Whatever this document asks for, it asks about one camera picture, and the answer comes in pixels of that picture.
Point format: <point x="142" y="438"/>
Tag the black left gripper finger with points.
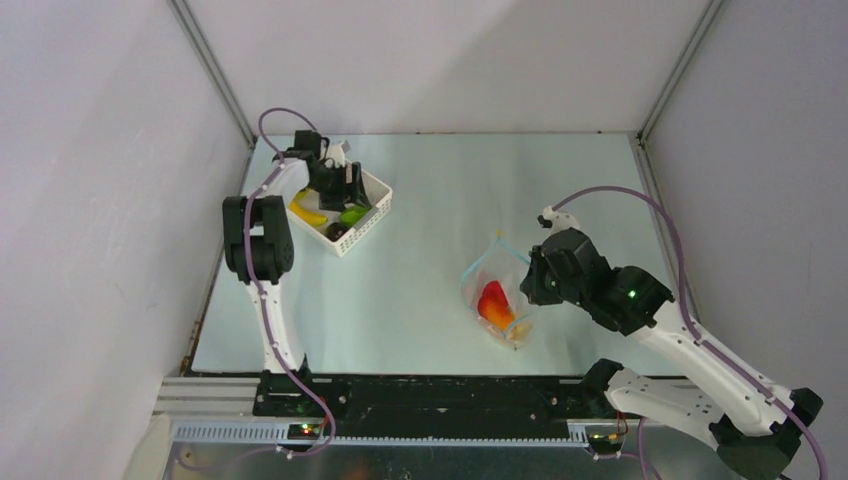
<point x="357" y="194"/>
<point x="330" y="200"/>

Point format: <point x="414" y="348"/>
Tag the green star fruit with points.
<point x="352" y="215"/>

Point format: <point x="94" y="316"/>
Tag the orange red mango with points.
<point x="494" y="307"/>

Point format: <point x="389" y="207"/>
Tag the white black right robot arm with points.
<point x="754" y="425"/>

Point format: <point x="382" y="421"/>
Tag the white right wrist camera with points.
<point x="554" y="221"/>

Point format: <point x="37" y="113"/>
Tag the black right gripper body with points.
<point x="544" y="278"/>

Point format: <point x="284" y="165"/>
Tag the yellow banana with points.
<point x="312" y="218"/>

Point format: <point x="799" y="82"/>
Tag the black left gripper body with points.
<point x="331" y="178"/>

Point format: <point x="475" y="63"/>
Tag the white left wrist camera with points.
<point x="335" y="154"/>

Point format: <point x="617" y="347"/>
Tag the dark purple fruit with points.
<point x="335" y="231"/>

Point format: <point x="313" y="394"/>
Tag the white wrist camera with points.
<point x="554" y="221"/>
<point x="335" y="154"/>

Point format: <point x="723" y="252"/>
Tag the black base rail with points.
<point x="438" y="407"/>

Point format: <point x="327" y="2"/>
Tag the yellow green fruit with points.
<point x="301" y="195"/>

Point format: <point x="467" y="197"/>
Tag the clear zip bag blue zipper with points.
<point x="501" y="262"/>

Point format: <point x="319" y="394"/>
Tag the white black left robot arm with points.
<point x="258" y="242"/>

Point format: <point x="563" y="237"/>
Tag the white perforated plastic basket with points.
<point x="287" y="181"/>

